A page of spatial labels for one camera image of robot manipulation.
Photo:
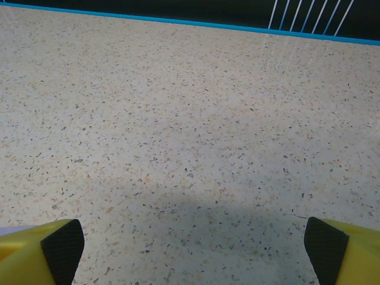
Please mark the dark circuit print wall panel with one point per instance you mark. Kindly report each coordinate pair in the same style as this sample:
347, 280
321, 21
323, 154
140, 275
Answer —
178, 9

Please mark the purple cloth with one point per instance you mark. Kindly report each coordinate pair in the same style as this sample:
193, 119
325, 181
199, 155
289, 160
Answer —
9, 231

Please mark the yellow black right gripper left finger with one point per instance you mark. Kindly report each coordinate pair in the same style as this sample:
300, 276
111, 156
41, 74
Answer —
26, 258

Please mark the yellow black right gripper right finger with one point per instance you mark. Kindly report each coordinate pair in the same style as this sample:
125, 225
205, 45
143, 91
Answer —
350, 255

